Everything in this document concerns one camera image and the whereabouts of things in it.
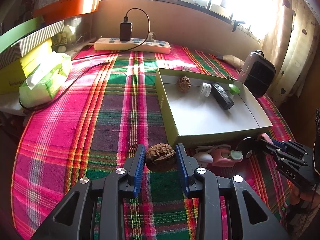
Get beige cushion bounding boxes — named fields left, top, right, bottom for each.
left=217, top=54, right=245, bottom=69

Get white usb cable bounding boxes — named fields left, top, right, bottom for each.
left=195, top=144, right=232, bottom=154

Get black charger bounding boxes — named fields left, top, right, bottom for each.
left=119, top=22, right=133, bottom=42

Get green and white cardboard box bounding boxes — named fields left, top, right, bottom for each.
left=154, top=67, right=273, bottom=149

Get grey portable heater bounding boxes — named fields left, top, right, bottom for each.
left=237, top=50, right=276, bottom=99

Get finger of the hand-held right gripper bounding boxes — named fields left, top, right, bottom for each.
left=271, top=139, right=312, bottom=157
left=259, top=138, right=309, bottom=168

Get white suction knob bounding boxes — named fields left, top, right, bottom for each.
left=192, top=152, right=213, bottom=167

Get yellow-green box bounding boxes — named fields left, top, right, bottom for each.
left=0, top=40, right=54, bottom=94

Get cream power strip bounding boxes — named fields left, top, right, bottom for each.
left=94, top=37, right=171, bottom=55

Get cream heart print curtain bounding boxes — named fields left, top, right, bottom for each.
left=260, top=0, right=320, bottom=98

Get spiky brown walnut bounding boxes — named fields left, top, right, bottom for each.
left=176, top=76, right=192, bottom=93

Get black and white round gadget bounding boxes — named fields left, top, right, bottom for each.
left=236, top=137, right=262, bottom=159

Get wrinkled brown walnut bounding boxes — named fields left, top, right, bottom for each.
left=145, top=143, right=176, bottom=173

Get person's right hand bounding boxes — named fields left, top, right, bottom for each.
left=290, top=185, right=320, bottom=214

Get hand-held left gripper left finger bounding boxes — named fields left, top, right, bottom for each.
left=31, top=144, right=147, bottom=240

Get pink and green plaid blanket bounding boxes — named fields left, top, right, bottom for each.
left=14, top=44, right=310, bottom=240

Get black remote control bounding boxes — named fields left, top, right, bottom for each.
left=211, top=82, right=235, bottom=110

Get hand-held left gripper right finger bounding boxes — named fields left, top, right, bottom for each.
left=175, top=143, right=284, bottom=240

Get small green carton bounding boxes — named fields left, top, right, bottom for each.
left=51, top=31, right=69, bottom=47

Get light pink clip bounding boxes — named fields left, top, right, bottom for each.
left=257, top=133, right=272, bottom=145

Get green tissue packet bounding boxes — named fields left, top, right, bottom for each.
left=19, top=51, right=73, bottom=108

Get black clamp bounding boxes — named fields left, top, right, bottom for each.
left=231, top=20, right=245, bottom=33

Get flat green box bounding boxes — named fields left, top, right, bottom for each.
left=0, top=16, right=45, bottom=54

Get grey zigzag patterned box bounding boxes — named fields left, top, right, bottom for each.
left=0, top=21, right=65, bottom=69

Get orange plastic basin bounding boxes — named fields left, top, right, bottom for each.
left=32, top=0, right=100, bottom=24

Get black charger cable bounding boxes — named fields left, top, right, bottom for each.
left=19, top=8, right=150, bottom=110

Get small white round jar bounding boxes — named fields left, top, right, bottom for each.
left=199, top=82, right=212, bottom=97

